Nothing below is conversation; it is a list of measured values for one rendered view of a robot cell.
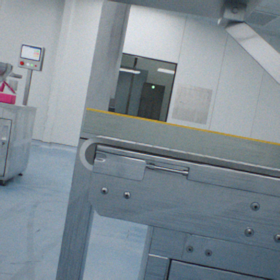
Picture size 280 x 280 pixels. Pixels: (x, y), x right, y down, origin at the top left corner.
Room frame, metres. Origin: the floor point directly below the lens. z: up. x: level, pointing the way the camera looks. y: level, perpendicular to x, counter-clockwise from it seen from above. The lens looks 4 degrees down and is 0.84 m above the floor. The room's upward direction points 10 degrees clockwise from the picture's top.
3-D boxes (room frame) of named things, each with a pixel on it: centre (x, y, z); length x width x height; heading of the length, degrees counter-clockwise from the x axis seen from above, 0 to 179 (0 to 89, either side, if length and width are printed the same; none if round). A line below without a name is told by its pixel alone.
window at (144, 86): (5.41, 0.21, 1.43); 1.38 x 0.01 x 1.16; 94
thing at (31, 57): (2.92, 1.24, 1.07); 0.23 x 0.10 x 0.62; 94
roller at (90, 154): (0.53, 0.05, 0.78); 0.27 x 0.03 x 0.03; 177
